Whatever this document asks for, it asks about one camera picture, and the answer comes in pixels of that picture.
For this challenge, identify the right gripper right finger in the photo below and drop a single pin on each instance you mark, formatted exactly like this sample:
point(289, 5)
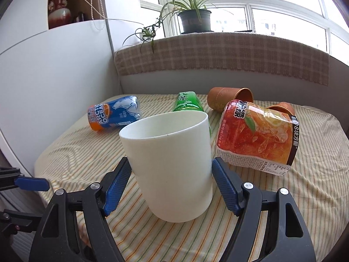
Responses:
point(286, 237)

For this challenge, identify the green plastic bottle cup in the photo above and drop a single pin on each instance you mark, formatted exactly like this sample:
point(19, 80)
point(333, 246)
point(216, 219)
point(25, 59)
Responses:
point(188, 102)

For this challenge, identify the blue orange Arctic Ocean cup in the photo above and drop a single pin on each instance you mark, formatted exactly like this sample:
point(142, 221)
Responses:
point(116, 113)

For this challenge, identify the small hanging plantlet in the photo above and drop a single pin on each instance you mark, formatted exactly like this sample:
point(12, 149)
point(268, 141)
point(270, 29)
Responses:
point(146, 34)

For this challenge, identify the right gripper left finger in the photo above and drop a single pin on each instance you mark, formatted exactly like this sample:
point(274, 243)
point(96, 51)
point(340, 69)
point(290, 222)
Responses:
point(73, 226)

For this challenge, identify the white plastic cup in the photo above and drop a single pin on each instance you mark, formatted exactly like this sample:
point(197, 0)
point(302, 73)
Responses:
point(170, 156)

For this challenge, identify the potted spider plant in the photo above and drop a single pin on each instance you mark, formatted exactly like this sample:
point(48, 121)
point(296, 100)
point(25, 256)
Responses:
point(194, 15)

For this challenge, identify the red white vase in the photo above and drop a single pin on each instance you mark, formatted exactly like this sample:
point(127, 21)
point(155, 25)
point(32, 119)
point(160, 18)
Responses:
point(58, 13)

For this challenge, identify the white window frame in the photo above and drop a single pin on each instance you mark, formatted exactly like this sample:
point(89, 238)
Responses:
point(317, 23)

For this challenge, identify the plaid windowsill cloth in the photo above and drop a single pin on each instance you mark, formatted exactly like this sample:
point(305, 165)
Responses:
point(247, 52)

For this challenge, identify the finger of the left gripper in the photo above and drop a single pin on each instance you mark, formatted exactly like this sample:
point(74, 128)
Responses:
point(32, 184)

